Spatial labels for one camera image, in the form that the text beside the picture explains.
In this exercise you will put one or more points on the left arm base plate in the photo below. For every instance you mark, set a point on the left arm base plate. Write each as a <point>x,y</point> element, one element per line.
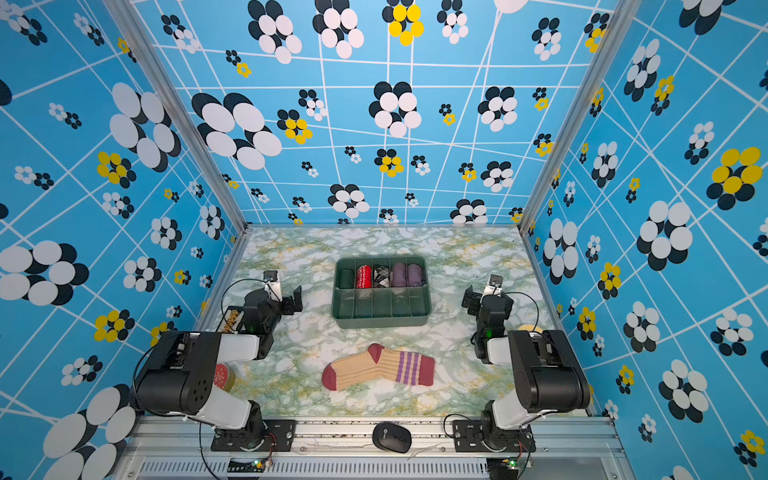
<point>261,436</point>

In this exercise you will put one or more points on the red rolled sock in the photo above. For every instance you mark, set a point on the red rolled sock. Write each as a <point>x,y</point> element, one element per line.
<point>364,277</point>

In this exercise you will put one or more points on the black tray with skewers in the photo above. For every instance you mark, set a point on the black tray with skewers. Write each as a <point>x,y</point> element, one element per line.
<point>231,320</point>

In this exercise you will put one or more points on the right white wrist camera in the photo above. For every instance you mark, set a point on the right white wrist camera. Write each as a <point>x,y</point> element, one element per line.
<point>493,286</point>

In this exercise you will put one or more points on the left green circuit board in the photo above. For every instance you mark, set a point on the left green circuit board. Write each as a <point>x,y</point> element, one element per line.
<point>245,466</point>

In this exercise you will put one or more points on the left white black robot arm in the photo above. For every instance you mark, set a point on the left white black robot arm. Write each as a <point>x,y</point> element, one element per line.
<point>178,377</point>

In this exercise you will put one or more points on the black white argyle rolled sock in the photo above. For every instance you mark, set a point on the black white argyle rolled sock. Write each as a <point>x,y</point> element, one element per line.
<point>381,276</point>

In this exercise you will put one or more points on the yellow round sponge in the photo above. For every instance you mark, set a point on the yellow round sponge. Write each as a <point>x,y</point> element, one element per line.
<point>530,328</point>

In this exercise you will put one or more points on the black computer mouse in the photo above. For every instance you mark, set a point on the black computer mouse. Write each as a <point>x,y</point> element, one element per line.
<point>391,437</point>

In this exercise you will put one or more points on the green plastic organizer tray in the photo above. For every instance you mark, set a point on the green plastic organizer tray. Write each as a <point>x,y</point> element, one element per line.
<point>381,307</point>

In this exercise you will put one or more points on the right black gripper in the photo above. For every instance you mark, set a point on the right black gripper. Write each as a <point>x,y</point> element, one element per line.
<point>474,301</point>

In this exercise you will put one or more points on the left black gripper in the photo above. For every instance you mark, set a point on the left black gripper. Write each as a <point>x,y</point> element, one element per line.
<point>288,300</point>

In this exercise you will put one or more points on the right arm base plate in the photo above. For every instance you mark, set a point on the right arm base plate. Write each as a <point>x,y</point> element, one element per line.
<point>476,436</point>

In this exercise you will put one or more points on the right green circuit board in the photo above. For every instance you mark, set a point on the right green circuit board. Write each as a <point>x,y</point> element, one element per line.
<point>505,468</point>

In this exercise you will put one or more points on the beige purple striped sock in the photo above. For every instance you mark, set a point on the beige purple striped sock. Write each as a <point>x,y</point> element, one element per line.
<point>379,362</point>

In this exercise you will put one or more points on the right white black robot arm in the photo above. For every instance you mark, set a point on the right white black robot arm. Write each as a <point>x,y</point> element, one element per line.
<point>547,375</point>

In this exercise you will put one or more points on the aluminium front rail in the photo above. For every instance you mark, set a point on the aluminium front rail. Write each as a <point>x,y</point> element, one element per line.
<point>342,448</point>

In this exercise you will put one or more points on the dark green rolled sock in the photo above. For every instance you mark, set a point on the dark green rolled sock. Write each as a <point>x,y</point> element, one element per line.
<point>347,278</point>

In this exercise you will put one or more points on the green circuit board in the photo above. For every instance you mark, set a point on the green circuit board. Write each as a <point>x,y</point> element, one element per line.
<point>505,468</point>
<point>245,466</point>

